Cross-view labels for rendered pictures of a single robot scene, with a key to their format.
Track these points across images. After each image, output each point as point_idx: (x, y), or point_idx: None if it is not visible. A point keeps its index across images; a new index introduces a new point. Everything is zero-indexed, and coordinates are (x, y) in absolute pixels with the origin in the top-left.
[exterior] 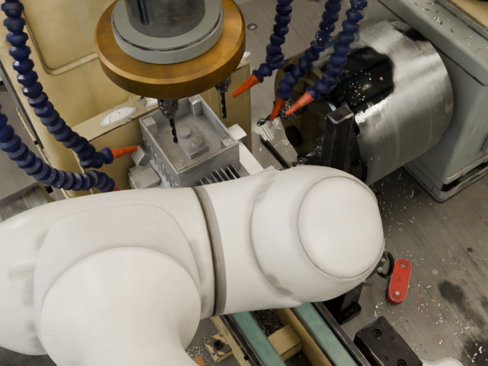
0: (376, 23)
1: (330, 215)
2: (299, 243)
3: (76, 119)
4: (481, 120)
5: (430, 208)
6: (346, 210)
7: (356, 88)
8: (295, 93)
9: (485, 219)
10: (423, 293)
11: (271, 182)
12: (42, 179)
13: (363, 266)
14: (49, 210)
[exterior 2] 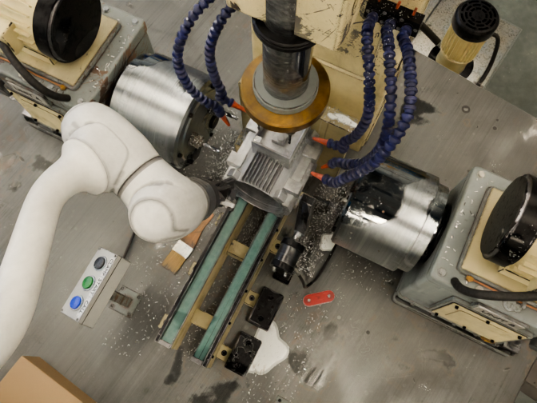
0: (431, 188)
1: (148, 213)
2: (132, 208)
3: None
4: (427, 291)
5: (384, 297)
6: (154, 217)
7: (365, 201)
8: None
9: (397, 334)
10: (320, 316)
11: (159, 185)
12: (184, 88)
13: (144, 236)
14: (104, 117)
